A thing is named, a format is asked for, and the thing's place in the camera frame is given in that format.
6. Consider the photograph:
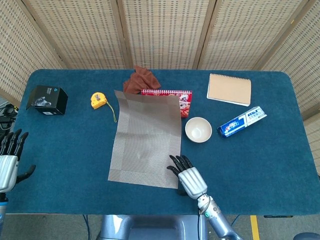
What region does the yellow tape measure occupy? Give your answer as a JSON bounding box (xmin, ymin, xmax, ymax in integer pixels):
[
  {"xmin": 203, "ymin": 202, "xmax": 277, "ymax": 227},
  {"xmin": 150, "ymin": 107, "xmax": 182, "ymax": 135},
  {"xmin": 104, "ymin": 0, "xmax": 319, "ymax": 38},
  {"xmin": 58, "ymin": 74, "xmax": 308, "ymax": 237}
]
[{"xmin": 89, "ymin": 91, "xmax": 118, "ymax": 124}]

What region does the white small bowl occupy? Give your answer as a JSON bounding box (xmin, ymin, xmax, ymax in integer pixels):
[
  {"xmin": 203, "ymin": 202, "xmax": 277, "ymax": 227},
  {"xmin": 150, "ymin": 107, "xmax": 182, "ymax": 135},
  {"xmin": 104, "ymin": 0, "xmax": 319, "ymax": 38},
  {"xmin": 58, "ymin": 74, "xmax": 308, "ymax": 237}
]
[{"xmin": 184, "ymin": 116, "xmax": 213, "ymax": 144}]

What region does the kraft spiral notebook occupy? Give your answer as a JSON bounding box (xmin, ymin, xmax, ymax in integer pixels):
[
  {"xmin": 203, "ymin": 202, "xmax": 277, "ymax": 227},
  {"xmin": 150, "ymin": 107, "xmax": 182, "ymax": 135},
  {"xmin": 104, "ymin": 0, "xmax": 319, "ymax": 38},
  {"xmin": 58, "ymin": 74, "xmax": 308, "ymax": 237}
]
[{"xmin": 206, "ymin": 73, "xmax": 252, "ymax": 108}]

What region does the brown crumpled cloth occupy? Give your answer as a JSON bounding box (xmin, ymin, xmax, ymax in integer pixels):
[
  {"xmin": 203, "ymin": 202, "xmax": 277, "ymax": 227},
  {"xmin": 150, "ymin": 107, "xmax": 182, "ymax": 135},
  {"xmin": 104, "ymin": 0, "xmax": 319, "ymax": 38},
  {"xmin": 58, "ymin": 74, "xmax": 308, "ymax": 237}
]
[{"xmin": 122, "ymin": 65, "xmax": 161, "ymax": 96}]

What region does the woven bamboo folding screen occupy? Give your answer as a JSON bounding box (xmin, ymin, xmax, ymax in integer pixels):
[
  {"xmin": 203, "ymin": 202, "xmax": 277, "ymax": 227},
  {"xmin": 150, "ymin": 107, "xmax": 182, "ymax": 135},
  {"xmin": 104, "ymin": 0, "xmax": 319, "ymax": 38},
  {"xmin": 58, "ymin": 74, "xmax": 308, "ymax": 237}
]
[{"xmin": 0, "ymin": 0, "xmax": 320, "ymax": 176}]

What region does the black cardboard box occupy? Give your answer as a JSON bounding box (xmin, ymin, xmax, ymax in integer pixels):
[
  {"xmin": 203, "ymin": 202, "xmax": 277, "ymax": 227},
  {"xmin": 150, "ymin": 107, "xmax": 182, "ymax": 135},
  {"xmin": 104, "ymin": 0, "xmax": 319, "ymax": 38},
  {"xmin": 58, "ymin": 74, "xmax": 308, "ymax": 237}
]
[{"xmin": 25, "ymin": 84, "xmax": 69, "ymax": 116}]

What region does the blue-grey robot torso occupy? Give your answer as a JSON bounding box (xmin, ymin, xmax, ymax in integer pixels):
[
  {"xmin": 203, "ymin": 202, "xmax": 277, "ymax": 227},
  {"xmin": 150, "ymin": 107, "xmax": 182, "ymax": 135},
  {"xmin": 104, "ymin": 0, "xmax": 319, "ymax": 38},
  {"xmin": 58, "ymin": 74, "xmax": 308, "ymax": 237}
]
[{"xmin": 97, "ymin": 214, "xmax": 208, "ymax": 240}]

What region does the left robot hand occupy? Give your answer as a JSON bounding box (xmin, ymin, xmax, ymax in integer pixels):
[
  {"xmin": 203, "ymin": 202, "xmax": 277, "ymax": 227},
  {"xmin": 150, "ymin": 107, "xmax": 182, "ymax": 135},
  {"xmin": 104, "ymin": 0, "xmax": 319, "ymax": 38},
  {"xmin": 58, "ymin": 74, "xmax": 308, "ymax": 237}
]
[{"xmin": 0, "ymin": 129, "xmax": 37, "ymax": 193}]

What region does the blue cable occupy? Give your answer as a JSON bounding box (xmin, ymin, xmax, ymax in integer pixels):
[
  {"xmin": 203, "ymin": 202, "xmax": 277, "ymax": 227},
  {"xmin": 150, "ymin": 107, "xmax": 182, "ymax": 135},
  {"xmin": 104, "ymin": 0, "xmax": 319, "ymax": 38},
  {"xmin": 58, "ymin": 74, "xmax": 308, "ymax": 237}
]
[
  {"xmin": 229, "ymin": 214, "xmax": 241, "ymax": 227},
  {"xmin": 82, "ymin": 214, "xmax": 91, "ymax": 240}
]

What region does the black cable bundle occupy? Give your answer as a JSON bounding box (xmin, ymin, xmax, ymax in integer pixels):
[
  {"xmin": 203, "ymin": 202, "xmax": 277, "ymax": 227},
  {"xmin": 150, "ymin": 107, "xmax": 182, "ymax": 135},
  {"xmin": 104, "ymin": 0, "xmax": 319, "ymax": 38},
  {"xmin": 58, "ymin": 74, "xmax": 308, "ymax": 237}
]
[{"xmin": 0, "ymin": 103, "xmax": 20, "ymax": 137}]

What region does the red desk calendar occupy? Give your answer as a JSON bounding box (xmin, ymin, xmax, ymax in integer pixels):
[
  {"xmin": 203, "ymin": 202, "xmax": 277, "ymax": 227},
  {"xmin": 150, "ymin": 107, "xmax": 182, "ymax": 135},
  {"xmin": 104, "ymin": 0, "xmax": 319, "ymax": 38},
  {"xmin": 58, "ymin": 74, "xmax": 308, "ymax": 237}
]
[{"xmin": 140, "ymin": 89, "xmax": 193, "ymax": 118}]

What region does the brown woven placemat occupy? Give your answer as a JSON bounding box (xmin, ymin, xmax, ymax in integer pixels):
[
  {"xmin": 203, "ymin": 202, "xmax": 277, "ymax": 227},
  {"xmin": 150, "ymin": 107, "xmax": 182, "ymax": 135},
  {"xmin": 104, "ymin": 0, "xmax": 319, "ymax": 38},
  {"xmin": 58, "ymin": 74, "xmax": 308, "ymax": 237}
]
[{"xmin": 107, "ymin": 89, "xmax": 182, "ymax": 190}]

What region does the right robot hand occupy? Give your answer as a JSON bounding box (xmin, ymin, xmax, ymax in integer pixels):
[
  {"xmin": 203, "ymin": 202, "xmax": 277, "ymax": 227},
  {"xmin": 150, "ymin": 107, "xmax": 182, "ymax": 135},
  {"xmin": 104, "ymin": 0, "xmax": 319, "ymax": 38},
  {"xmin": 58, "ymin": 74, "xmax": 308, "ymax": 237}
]
[{"xmin": 166, "ymin": 154, "xmax": 209, "ymax": 200}]

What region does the blue toothpaste box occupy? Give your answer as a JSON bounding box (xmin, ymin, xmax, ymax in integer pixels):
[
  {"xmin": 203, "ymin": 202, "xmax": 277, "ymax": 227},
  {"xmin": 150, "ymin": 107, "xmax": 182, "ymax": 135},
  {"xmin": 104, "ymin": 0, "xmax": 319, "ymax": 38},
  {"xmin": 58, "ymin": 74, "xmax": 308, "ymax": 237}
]
[{"xmin": 216, "ymin": 105, "xmax": 268, "ymax": 139}]

